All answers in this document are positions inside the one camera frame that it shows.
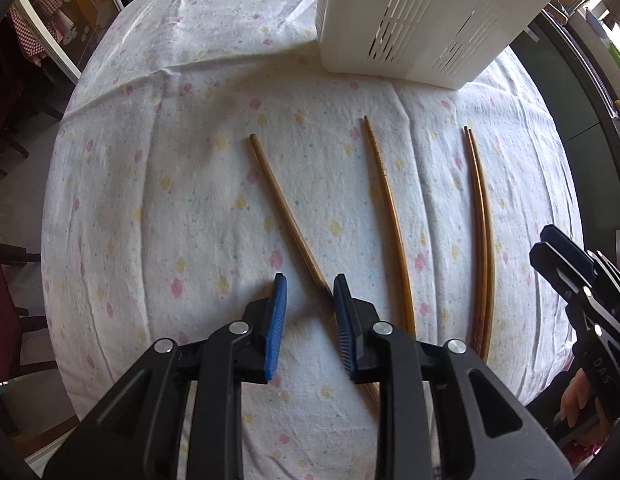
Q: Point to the wooden chopstick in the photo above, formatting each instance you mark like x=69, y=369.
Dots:
x=489, y=210
x=481, y=210
x=392, y=220
x=280, y=195

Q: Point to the sliding glass door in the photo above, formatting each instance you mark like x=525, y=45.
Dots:
x=80, y=5

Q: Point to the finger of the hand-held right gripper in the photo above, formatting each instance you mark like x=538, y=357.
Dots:
x=557, y=270
x=567, y=242

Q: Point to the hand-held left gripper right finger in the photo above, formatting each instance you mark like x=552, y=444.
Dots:
x=344, y=330

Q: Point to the white floral tablecloth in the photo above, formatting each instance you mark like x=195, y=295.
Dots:
x=190, y=160

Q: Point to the person's right hand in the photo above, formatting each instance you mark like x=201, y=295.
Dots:
x=577, y=400

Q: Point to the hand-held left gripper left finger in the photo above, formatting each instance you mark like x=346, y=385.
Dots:
x=275, y=330

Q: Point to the white plastic utensil holder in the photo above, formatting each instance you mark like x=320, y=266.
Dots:
x=415, y=0

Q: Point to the dark wooden chair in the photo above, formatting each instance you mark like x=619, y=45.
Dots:
x=5, y=305

